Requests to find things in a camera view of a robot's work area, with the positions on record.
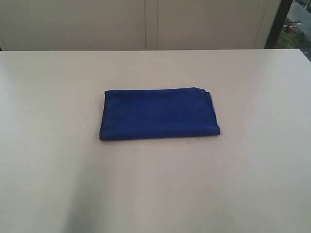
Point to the blue towel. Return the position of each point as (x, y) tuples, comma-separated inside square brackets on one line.
[(163, 113)]

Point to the window with dark frame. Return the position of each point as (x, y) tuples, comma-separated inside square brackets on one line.
[(291, 28)]

